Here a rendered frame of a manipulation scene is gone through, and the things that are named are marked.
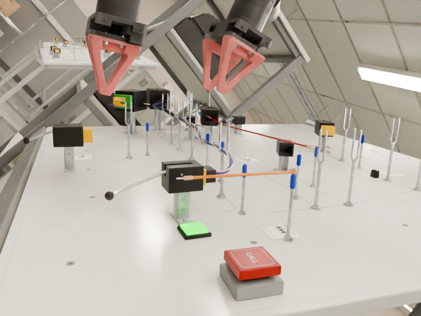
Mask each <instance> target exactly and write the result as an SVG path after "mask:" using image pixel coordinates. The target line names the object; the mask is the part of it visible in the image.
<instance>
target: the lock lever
mask: <svg viewBox="0 0 421 316"><path fill-rule="evenodd" d="M162 174H166V171H161V172H158V173H156V174H154V175H152V176H150V177H147V178H145V179H143V180H141V181H138V182H136V183H134V184H131V185H129V186H127V187H124V188H122V189H120V190H117V191H113V195H114V196H116V195H117V194H119V193H121V192H123V191H126V190H128V189H131V188H133V187H135V186H137V185H139V184H142V183H144V182H147V181H149V180H151V179H153V178H155V177H157V176H160V175H162Z"/></svg>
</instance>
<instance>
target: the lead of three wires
mask: <svg viewBox="0 0 421 316"><path fill-rule="evenodd" d="M223 152H224V153H225V155H226V156H227V157H228V159H229V166H228V168H227V169H225V170H222V171H217V172H216V175H219V174H225V173H228V172H229V171H230V169H232V167H233V164H232V163H233V159H232V158H231V155H230V153H228V152H227V151H226V150H225V149H224V150H223Z"/></svg>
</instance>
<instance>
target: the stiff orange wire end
mask: <svg viewBox="0 0 421 316"><path fill-rule="evenodd" d="M297 173H298V172H297V171H296V170H295V172H293V170H289V171H276V172H253V173H242V174H219V175H208V176H184V177H178V178H176V179H183V180H193V179H208V178H219V177H240V176H261V175H272V174H297Z"/></svg>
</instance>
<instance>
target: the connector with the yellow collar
mask: <svg viewBox="0 0 421 316"><path fill-rule="evenodd" d="M204 169H206V175H207V176H208V175H216V170H215V169H214V168H212V167H211V166H204ZM212 182H216V178H208V179H206V180H205V183H212Z"/></svg>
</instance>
